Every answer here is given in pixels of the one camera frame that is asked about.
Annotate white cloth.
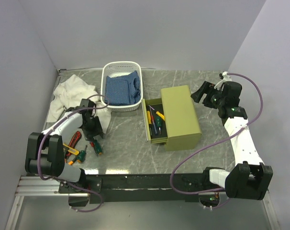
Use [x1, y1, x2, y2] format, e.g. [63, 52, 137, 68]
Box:
[47, 74, 104, 123]

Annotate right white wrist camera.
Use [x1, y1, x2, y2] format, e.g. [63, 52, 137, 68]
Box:
[214, 71, 232, 90]

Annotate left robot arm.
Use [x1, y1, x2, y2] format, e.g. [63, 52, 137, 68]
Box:
[25, 99, 104, 193]

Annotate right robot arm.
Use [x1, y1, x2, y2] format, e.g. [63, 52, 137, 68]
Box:
[191, 81, 273, 200]

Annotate orange handled pliers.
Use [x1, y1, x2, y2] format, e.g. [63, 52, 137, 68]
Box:
[68, 155, 78, 165]

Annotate blue red handled screwdriver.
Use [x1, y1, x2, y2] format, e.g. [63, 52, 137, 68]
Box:
[150, 110, 158, 135]

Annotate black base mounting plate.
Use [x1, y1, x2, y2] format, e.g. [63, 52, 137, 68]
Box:
[58, 173, 223, 208]

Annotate stubby green screwdriver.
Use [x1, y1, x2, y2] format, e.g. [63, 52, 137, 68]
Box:
[77, 145, 88, 163]

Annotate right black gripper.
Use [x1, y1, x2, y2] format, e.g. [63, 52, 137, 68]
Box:
[190, 81, 225, 109]

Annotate olive green metal drawer box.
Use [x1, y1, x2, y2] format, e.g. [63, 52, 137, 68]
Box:
[161, 85, 202, 151]

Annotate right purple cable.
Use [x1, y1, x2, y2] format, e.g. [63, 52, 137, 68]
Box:
[170, 72, 264, 209]

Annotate yellow short screwdriver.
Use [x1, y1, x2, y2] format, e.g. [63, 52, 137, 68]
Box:
[146, 110, 152, 136]

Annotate white plastic perforated basket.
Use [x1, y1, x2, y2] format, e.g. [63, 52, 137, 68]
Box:
[100, 61, 143, 112]

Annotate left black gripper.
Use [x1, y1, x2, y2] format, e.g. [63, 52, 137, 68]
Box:
[81, 116, 103, 142]

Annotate yellow precision screwdriver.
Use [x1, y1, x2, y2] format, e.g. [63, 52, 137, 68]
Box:
[149, 106, 165, 121]

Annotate aluminium frame rail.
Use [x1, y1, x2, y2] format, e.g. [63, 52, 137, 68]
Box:
[14, 174, 270, 197]

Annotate blue checkered cloth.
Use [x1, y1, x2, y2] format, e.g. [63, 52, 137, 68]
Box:
[104, 71, 141, 106]

